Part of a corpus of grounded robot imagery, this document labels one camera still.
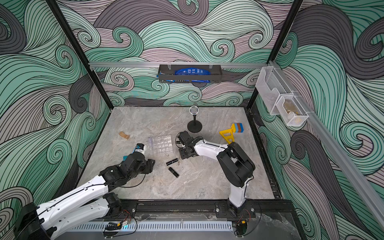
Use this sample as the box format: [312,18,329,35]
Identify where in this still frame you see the tan wooden arch block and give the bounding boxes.
[119,131,130,140]

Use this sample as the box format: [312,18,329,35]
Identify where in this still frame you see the black wire shelf basket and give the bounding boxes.
[157,64,223,84]

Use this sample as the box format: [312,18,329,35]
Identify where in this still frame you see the multicolour stacked toy blocks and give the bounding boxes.
[231,123,244,133]

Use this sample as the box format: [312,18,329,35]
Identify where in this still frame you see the black corner frame post right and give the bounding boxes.
[245,0,304,111]

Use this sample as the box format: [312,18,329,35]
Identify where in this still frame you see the white perforated cable tray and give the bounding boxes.
[70,221,233,233]

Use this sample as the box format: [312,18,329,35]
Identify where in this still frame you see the black corner frame post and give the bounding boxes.
[245,0,304,111]
[46,0,114,112]

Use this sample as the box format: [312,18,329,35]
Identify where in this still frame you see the aluminium rail right wall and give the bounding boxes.
[268,61,384,229]

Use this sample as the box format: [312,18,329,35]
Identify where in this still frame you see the clear acrylic lipstick organizer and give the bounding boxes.
[149,135,173,154]

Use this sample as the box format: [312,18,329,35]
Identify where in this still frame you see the black square lipstick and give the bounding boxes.
[169,167,180,178]

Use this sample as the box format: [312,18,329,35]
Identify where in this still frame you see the blue object in basket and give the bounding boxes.
[174,68,211,76]

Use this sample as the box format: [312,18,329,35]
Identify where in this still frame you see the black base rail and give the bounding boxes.
[122,199,295,220]

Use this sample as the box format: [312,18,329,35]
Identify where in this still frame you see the black lipstick silver band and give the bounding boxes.
[166,158,179,166]

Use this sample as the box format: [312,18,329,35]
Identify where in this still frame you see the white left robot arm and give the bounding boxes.
[14,152,156,240]

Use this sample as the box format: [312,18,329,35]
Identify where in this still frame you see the clear wall bin small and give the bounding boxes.
[276,95,309,127]

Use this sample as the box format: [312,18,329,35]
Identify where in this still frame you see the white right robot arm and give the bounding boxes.
[176,131,256,209]

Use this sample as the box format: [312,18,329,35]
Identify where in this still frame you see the clear wall bin large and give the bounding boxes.
[256,66,294,115]

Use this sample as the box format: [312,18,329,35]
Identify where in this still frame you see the aluminium rail back wall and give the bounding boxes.
[89,61,268,69]

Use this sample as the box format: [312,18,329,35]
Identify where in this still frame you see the aluminium rail wall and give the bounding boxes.
[89,61,268,69]
[268,61,384,229]

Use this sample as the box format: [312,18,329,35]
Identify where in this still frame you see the black microphone stand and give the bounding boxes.
[187,106,203,133]

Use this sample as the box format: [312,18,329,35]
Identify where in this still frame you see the yellow triangle toy block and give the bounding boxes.
[219,124,236,144]

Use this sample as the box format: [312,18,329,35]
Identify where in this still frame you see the black corner frame post left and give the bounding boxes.
[46,0,114,112]

